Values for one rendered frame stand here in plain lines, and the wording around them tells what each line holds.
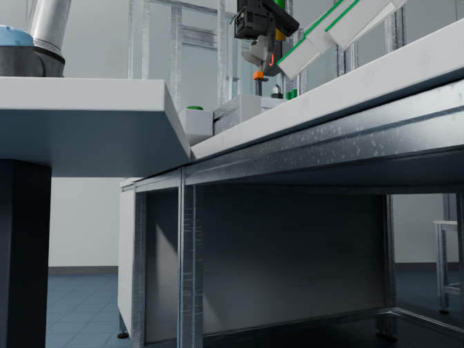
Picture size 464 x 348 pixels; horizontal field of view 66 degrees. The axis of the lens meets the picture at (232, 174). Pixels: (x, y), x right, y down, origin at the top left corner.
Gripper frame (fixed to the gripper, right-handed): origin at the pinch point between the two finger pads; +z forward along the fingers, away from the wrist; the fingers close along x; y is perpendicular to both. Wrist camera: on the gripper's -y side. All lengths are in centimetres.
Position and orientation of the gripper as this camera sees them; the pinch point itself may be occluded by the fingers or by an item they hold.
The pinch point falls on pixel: (265, 70)
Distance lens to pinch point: 95.8
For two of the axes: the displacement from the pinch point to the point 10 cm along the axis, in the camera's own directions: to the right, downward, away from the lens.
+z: 0.0, 10.0, -0.7
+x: 3.9, -0.7, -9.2
